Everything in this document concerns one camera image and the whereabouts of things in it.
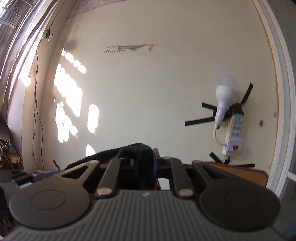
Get navy patterned knit sweater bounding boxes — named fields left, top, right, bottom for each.
left=33, top=143, right=155, bottom=188

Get small black tape piece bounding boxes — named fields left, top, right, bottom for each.
left=53, top=160, right=60, bottom=170

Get white LED bulb lamp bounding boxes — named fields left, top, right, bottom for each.
left=213, top=75, right=238, bottom=147

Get brown headboard cushion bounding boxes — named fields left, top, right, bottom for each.
left=206, top=162, right=268, bottom=187

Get beige window curtain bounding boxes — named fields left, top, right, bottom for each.
left=0, top=0, right=61, bottom=117

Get black electrical tape strips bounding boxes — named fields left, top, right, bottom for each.
left=185, top=83, right=253, bottom=165

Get white door frame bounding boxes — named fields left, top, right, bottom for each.
left=253, top=1, right=295, bottom=197

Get white power strip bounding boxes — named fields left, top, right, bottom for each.
left=222, top=113, right=244, bottom=157

